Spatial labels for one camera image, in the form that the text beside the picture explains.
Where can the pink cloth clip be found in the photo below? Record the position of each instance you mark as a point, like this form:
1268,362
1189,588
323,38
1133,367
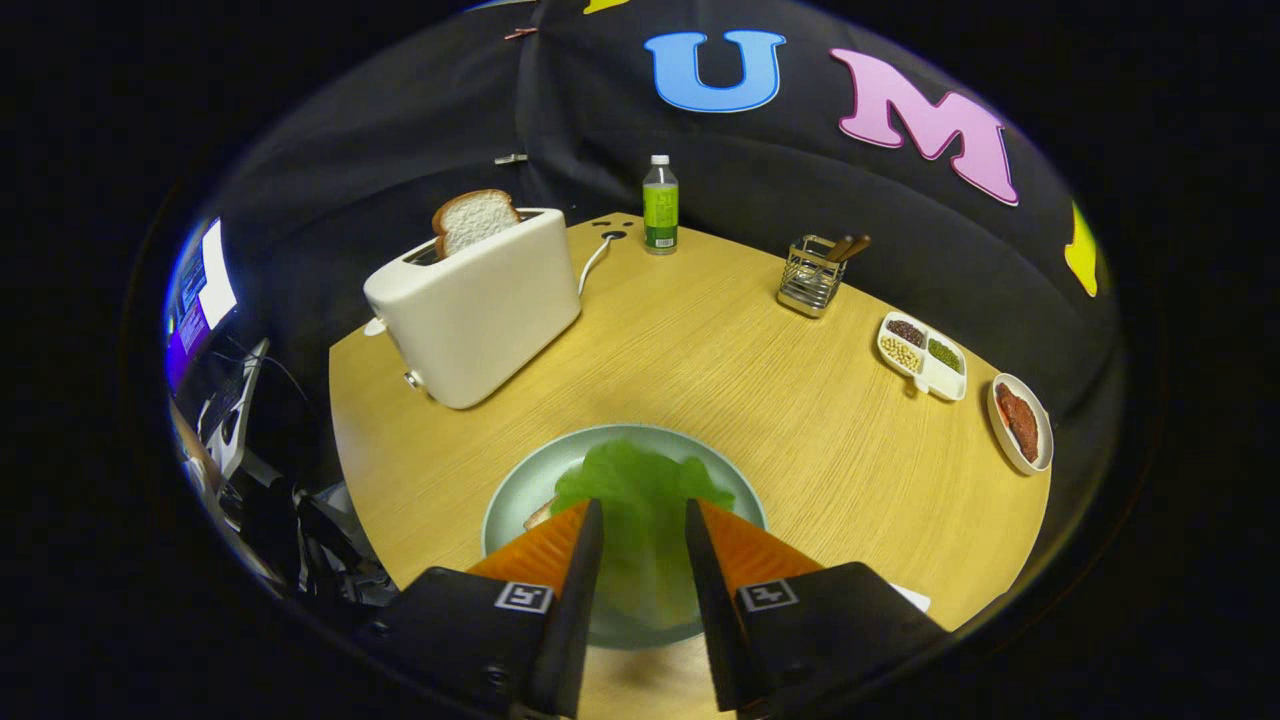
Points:
520,33

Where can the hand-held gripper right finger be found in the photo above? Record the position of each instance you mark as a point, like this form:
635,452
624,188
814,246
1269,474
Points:
715,610

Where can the red meat slice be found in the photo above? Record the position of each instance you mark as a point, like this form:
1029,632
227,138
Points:
1020,425

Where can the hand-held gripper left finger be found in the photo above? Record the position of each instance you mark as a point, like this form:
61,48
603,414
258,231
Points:
570,620

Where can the white bread slice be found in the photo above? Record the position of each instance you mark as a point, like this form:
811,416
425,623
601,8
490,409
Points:
540,516
475,220

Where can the green label drink bottle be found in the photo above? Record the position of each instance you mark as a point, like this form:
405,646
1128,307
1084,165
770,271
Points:
660,215

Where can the computer monitor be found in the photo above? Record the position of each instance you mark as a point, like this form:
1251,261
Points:
215,270

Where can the green lettuce leaf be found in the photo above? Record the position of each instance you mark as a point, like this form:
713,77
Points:
640,500

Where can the white divided dish with beans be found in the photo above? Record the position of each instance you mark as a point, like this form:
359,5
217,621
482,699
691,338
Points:
935,380

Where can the black backdrop cloth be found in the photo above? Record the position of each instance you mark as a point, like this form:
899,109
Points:
400,130

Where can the pale green round plate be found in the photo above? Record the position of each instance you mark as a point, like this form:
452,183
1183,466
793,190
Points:
530,470

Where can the white round plate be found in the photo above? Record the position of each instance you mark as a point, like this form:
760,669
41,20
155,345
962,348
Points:
1045,440

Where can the white toaster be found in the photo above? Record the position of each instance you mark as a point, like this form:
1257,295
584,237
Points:
480,320

